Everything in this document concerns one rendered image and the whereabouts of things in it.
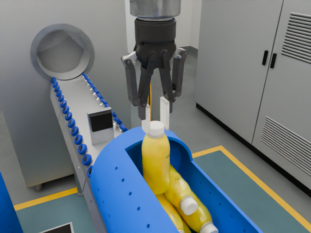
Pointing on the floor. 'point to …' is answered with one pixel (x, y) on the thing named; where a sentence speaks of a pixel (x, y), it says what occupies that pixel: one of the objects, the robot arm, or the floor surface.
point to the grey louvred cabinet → (259, 79)
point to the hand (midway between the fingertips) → (155, 116)
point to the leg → (77, 182)
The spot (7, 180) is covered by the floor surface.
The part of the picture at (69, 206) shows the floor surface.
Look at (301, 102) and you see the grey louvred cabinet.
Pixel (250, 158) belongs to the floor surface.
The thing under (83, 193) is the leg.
